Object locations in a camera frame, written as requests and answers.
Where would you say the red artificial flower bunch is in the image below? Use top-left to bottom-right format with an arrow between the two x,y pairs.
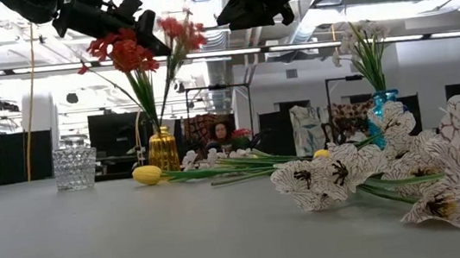
145,12 -> 218,129
73,23 -> 168,140

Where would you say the round black ceiling lamp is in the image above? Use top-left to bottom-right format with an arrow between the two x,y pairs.
64,91 -> 80,106

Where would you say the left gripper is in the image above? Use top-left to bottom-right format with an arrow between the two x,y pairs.
48,0 -> 173,70

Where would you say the red brown patterned cloth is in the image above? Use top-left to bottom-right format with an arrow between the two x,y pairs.
180,110 -> 240,153

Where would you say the amber glass vase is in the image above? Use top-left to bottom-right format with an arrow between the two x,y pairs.
145,123 -> 183,174

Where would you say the clear textured glass vase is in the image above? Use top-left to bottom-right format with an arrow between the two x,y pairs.
49,135 -> 102,194

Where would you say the white teal patterned cloth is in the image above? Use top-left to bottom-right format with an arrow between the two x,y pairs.
287,101 -> 336,159

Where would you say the long ceiling light bar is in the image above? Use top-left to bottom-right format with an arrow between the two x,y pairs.
0,16 -> 460,91

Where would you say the black metal table frame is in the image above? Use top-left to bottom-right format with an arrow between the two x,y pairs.
93,168 -> 136,184

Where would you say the black monitor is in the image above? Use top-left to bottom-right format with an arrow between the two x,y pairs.
87,109 -> 158,161

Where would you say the silver ceiling air duct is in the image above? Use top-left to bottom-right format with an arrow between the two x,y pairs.
186,0 -> 241,116

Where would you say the colourful flower bouquet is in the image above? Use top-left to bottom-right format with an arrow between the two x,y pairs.
230,127 -> 255,151

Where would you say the long yellow cable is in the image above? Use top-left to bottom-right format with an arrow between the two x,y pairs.
9,20 -> 53,183

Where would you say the teal glass vase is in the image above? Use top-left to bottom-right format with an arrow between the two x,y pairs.
363,87 -> 411,152

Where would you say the black partition panel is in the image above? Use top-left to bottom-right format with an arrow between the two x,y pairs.
0,129 -> 57,186

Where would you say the brown floral cloth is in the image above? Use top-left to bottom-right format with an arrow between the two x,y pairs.
329,99 -> 373,135

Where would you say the person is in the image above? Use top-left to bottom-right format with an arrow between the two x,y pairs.
201,117 -> 242,155

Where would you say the dark door panel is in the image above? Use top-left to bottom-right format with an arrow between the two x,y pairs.
257,110 -> 299,160

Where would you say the black metal stand frame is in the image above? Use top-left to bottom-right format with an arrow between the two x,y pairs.
184,82 -> 258,152
323,73 -> 371,135

